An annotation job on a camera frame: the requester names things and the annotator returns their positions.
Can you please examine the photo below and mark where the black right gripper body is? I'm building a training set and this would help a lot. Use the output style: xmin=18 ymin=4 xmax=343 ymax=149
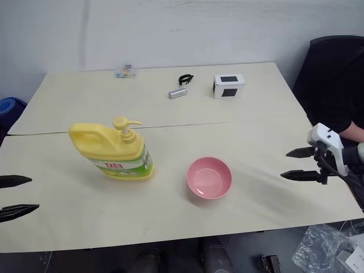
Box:
xmin=312 ymin=141 xmax=333 ymax=186

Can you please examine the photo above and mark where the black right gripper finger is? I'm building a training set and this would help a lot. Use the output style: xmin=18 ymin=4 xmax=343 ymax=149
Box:
xmin=286 ymin=146 xmax=315 ymax=159
xmin=280 ymin=169 xmax=321 ymax=183

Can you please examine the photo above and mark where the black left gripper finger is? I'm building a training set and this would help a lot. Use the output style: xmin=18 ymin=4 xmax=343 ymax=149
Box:
xmin=0 ymin=204 xmax=40 ymax=224
xmin=0 ymin=175 xmax=33 ymax=189

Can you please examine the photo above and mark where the pink bowl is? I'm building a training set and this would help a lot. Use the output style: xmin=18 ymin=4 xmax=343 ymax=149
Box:
xmin=186 ymin=156 xmax=233 ymax=200

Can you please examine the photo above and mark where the yellow pump detergent bottle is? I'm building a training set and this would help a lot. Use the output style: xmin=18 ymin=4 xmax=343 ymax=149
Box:
xmin=68 ymin=116 xmax=155 ymax=182

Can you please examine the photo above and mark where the blue round object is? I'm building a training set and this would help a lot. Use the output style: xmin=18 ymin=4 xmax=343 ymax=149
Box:
xmin=0 ymin=97 xmax=28 ymax=134

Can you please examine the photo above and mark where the black office chair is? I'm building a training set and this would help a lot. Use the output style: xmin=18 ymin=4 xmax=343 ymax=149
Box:
xmin=292 ymin=35 xmax=364 ymax=134

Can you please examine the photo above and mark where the crumpled clear plastic bag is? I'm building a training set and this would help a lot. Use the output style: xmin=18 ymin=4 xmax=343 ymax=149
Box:
xmin=292 ymin=224 xmax=364 ymax=273

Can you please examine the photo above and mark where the white cardboard box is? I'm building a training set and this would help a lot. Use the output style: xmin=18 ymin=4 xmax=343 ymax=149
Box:
xmin=334 ymin=245 xmax=364 ymax=273

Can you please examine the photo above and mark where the white box with black panels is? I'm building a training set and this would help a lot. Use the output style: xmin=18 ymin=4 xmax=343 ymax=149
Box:
xmin=212 ymin=73 xmax=246 ymax=100

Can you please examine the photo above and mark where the silver metal cylinder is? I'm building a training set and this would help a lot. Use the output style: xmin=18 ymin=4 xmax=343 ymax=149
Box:
xmin=167 ymin=88 xmax=188 ymax=100

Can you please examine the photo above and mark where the clear plastic packet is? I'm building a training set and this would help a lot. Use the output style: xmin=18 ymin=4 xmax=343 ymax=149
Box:
xmin=114 ymin=64 xmax=140 ymax=79

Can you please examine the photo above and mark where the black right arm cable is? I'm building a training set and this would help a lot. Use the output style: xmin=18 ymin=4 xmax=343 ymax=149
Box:
xmin=315 ymin=144 xmax=364 ymax=213

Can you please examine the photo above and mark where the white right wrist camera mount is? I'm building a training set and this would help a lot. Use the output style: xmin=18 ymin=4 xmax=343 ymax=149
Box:
xmin=306 ymin=122 xmax=349 ymax=176

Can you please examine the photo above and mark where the small black bracket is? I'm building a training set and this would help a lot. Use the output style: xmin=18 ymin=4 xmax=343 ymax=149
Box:
xmin=261 ymin=254 xmax=282 ymax=273

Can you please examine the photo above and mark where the coiled black strap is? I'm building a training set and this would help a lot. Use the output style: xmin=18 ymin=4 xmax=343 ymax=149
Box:
xmin=178 ymin=74 xmax=195 ymax=86

